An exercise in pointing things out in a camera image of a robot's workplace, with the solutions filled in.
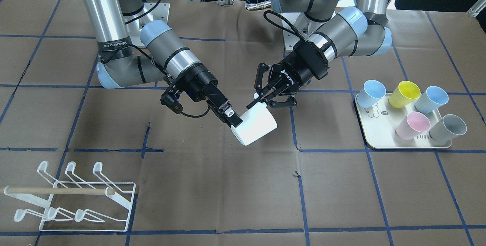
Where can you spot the grey plastic cup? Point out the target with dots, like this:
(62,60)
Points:
(447,128)

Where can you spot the yellow plastic cup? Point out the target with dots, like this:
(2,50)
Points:
(405,93)

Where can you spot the light blue cup far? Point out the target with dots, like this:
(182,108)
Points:
(372,92)

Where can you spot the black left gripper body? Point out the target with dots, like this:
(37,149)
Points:
(294,72)

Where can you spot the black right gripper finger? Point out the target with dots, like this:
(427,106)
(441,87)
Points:
(226,115)
(227,104)

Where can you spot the white plastic cup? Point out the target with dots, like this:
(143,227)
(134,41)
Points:
(257,122)

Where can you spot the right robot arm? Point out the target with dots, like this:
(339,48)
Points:
(136,46)

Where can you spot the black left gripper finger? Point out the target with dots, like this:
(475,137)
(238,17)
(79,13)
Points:
(258,85)
(268,100)

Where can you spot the white wire cup rack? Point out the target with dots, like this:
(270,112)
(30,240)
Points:
(75,204)

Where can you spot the pink plastic cup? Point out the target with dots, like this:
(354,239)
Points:
(413,125)

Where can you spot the beige serving tray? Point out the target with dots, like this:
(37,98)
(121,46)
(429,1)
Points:
(380,121)

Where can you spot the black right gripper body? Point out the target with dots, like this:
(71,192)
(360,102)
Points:
(204,85)

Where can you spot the light blue cup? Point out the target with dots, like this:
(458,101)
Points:
(432,98)
(372,92)

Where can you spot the light blue cup near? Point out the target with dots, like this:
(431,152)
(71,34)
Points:
(432,98)

